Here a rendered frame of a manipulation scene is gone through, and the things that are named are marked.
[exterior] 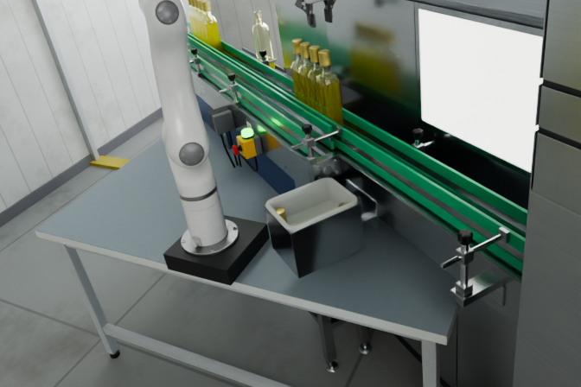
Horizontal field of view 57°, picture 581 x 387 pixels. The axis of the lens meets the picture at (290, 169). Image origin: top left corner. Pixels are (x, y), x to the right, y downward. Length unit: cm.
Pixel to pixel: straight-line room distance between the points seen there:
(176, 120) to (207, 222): 36
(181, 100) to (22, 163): 275
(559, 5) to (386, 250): 118
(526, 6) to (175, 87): 88
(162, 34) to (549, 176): 99
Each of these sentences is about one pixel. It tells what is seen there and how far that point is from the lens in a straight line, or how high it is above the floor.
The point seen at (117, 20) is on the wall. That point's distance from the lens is 471.
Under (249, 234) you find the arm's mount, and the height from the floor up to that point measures 81.
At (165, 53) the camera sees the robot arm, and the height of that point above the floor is 146.
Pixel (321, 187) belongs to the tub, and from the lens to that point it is 161.
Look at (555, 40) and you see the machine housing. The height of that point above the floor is 162.
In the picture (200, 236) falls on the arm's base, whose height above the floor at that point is 87.
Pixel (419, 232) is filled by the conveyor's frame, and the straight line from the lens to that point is 142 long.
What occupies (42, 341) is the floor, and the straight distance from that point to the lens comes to 302.
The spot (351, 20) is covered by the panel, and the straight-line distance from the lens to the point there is 173.
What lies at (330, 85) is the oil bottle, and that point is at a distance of 168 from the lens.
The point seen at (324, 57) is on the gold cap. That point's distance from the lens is 166.
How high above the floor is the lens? 184
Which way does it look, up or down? 30 degrees down
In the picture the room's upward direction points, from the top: 10 degrees counter-clockwise
